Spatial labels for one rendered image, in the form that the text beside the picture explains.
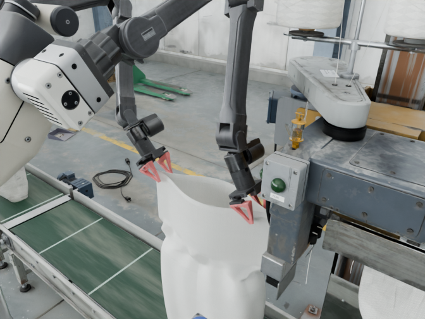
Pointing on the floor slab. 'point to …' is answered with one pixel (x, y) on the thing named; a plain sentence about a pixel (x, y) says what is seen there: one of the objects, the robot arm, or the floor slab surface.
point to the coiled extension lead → (116, 182)
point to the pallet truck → (155, 86)
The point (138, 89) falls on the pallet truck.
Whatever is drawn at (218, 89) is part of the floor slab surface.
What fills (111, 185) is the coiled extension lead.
